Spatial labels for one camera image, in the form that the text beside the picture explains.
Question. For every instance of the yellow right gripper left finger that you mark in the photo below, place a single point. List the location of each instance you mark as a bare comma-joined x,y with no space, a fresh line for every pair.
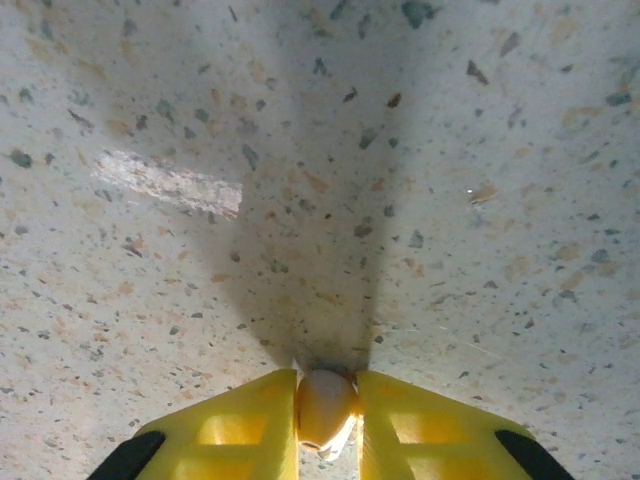
225,435

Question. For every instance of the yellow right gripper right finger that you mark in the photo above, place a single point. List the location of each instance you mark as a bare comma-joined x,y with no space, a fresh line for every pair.
430,435

